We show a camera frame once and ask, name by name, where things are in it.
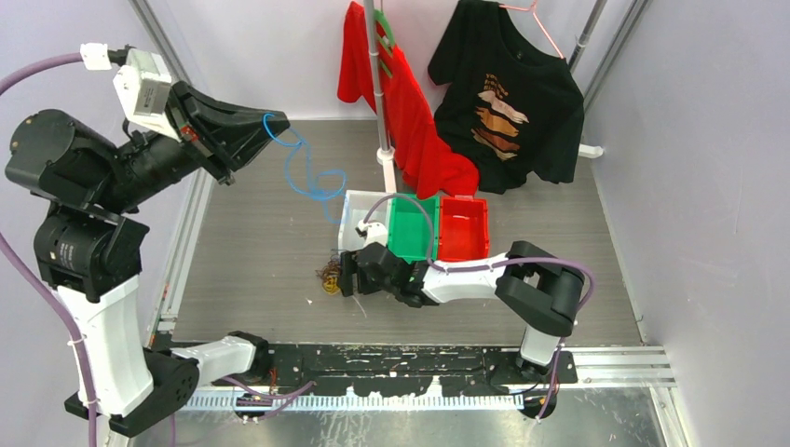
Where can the metal clothes stand pole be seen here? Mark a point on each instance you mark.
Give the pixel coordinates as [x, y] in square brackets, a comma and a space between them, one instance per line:
[385, 152]

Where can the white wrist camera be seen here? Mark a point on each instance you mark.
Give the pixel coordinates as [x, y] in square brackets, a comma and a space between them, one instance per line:
[372, 232]
[143, 86]

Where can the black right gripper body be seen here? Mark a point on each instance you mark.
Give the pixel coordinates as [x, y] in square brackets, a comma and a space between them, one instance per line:
[366, 285]

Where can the pink clothes hanger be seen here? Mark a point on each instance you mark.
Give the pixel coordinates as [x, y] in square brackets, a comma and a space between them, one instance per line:
[532, 9]

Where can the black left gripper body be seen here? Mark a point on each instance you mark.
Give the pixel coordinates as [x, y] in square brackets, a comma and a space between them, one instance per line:
[211, 145]

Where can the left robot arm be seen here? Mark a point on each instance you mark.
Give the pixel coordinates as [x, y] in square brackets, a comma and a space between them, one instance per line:
[88, 247]

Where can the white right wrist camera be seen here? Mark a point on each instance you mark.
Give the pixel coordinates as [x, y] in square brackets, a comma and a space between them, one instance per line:
[372, 232]

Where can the green plastic bin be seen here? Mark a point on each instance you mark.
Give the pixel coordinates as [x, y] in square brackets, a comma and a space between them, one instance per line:
[409, 235]

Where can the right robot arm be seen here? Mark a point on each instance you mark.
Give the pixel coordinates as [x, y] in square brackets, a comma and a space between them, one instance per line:
[545, 292]

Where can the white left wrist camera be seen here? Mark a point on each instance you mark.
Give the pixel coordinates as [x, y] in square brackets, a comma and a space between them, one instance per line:
[143, 86]

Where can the black printed t-shirt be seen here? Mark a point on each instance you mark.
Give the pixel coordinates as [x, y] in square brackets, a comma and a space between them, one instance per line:
[509, 108]

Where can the green clothes hanger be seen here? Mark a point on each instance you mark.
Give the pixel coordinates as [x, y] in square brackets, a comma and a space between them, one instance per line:
[385, 41]

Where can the red t-shirt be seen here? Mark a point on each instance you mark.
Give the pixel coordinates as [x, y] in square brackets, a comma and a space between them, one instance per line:
[426, 162]

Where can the red plastic bin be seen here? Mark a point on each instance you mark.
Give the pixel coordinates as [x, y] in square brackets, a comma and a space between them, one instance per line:
[463, 234]

